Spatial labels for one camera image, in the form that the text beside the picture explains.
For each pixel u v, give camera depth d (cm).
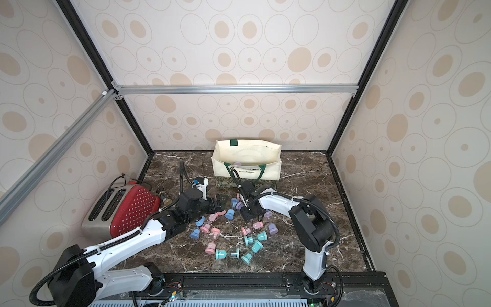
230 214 90
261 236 85
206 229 85
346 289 73
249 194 73
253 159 105
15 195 52
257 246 81
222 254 79
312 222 49
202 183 72
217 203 71
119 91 91
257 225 87
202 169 110
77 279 39
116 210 74
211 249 80
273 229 85
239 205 92
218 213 91
